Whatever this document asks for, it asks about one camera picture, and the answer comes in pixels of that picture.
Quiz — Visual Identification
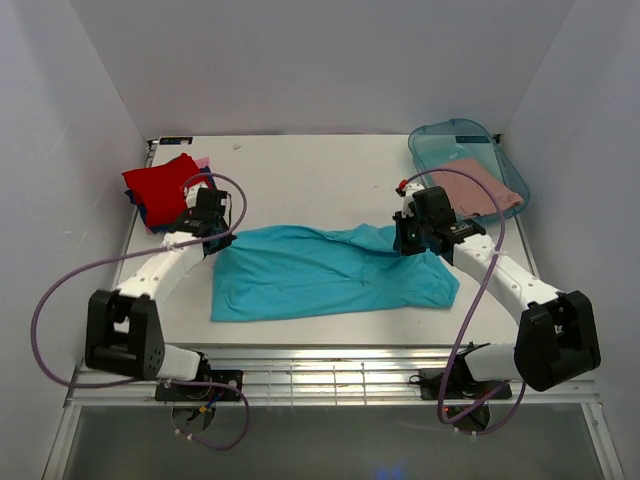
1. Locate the teal t shirt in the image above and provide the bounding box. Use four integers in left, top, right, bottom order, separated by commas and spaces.
211, 224, 459, 323

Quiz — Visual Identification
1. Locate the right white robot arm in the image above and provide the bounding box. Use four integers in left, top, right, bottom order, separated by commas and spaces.
393, 181, 601, 392

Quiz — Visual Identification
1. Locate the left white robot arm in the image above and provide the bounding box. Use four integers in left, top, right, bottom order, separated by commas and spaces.
85, 184, 235, 381

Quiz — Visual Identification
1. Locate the blue folded t shirt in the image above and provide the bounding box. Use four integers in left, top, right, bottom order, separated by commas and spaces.
124, 167, 216, 235

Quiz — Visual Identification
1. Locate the pink t shirt in bin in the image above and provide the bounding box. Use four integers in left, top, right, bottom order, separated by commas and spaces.
431, 157, 524, 217

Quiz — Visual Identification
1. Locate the pink folded t shirt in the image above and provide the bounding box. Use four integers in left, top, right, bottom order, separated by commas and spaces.
194, 157, 209, 169

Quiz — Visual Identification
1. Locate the red folded t shirt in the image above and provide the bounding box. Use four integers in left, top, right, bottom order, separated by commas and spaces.
121, 152, 206, 227

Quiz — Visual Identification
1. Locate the teal plastic bin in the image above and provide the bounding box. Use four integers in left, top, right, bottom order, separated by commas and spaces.
408, 118, 530, 225

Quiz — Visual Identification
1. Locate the blue label sticker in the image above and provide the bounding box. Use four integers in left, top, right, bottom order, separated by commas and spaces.
158, 137, 193, 145

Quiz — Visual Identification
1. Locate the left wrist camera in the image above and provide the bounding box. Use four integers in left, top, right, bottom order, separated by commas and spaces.
184, 182, 209, 208

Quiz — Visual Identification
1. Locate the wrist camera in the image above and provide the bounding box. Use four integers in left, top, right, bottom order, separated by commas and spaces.
184, 182, 209, 208
396, 180, 425, 215

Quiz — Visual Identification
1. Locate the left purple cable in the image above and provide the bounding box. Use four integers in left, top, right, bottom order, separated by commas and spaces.
29, 172, 251, 451

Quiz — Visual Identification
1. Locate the purple cable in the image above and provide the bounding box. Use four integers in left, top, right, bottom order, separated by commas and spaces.
29, 172, 251, 451
407, 167, 526, 435

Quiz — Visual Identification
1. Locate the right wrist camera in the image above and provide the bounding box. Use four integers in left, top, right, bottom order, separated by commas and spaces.
396, 180, 425, 215

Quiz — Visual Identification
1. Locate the aluminium rail frame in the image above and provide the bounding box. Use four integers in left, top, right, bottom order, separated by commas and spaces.
68, 346, 600, 408

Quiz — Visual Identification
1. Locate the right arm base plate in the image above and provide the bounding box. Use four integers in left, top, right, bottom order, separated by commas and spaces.
410, 367, 516, 401

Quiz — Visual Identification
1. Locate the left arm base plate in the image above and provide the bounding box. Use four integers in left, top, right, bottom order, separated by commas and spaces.
154, 368, 244, 403

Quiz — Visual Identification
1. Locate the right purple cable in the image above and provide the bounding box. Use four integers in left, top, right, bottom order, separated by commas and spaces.
407, 167, 526, 435

